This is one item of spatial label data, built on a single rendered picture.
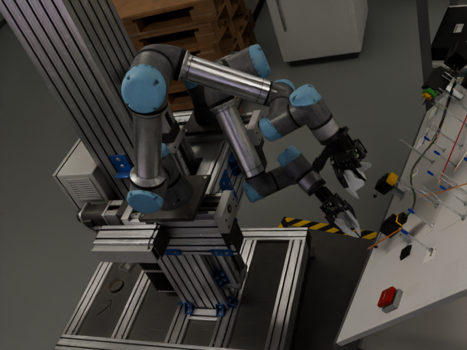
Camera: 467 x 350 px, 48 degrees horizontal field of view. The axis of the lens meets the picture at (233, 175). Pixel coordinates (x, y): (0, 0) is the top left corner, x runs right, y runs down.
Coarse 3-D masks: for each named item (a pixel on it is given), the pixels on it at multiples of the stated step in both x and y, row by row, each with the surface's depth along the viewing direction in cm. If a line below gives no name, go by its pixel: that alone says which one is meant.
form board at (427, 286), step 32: (448, 128) 191; (416, 160) 201; (416, 224) 162; (448, 224) 142; (384, 256) 170; (416, 256) 148; (448, 256) 131; (384, 288) 154; (416, 288) 136; (448, 288) 122; (352, 320) 161; (384, 320) 141
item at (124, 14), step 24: (120, 0) 429; (144, 0) 411; (168, 0) 394; (192, 0) 378; (216, 0) 411; (240, 0) 454; (144, 24) 408; (168, 24) 397; (192, 24) 388; (216, 24) 393; (240, 24) 446; (192, 48) 400; (216, 48) 400; (240, 48) 439; (168, 96) 441
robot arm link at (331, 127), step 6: (330, 120) 143; (324, 126) 143; (330, 126) 143; (336, 126) 144; (312, 132) 146; (318, 132) 144; (324, 132) 143; (330, 132) 143; (336, 132) 145; (318, 138) 146; (324, 138) 144
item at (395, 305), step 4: (396, 292) 141; (400, 292) 141; (396, 296) 140; (400, 296) 141; (396, 300) 140; (388, 304) 141; (392, 304) 139; (396, 304) 139; (384, 308) 142; (388, 308) 141; (392, 308) 140; (396, 308) 139
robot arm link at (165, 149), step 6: (162, 144) 179; (162, 150) 176; (168, 150) 180; (162, 156) 176; (168, 156) 179; (162, 162) 176; (168, 162) 178; (174, 162) 183; (168, 168) 177; (174, 168) 182; (168, 174) 176; (174, 174) 182; (174, 180) 183
